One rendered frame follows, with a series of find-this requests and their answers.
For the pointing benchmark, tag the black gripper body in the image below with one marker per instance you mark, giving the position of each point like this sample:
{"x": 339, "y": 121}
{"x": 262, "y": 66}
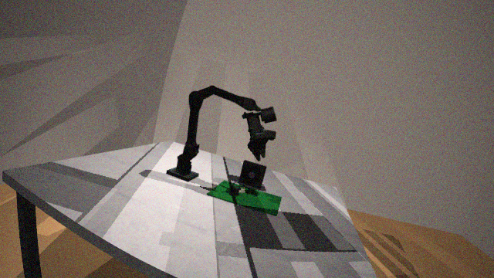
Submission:
{"x": 256, "y": 134}

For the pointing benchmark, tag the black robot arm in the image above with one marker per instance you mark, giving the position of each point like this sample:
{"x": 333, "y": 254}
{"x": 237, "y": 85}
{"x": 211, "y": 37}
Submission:
{"x": 195, "y": 100}

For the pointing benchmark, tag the green circuit board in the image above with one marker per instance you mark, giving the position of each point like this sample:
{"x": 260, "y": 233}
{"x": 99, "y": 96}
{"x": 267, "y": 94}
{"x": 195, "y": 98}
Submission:
{"x": 247, "y": 197}

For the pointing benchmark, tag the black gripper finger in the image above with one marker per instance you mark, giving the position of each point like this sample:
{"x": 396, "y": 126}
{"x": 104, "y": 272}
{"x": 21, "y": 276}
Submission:
{"x": 255, "y": 152}
{"x": 261, "y": 145}

